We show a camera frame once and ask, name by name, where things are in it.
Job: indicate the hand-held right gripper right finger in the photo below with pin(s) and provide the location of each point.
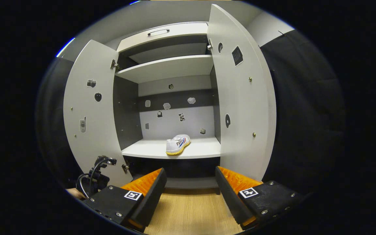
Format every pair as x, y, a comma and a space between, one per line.
230, 199

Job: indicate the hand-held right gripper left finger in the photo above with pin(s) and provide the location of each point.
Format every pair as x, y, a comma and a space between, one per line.
152, 199

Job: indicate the white shoe cabinet door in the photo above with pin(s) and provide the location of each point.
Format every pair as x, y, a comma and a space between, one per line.
243, 107
100, 147

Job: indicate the white striped shoe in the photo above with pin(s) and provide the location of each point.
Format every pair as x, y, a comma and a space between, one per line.
176, 145

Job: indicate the white shoe cabinet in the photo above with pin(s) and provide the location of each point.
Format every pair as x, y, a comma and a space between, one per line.
194, 120

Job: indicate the white cabinet drawer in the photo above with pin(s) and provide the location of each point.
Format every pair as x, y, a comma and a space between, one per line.
188, 32

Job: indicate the black backdrop cloth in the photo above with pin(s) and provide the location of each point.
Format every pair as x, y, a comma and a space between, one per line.
305, 114

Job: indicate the ceiling light panel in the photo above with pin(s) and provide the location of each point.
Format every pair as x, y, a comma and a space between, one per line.
64, 48

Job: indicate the black cloth clip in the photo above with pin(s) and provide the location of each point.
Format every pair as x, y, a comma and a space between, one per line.
281, 32

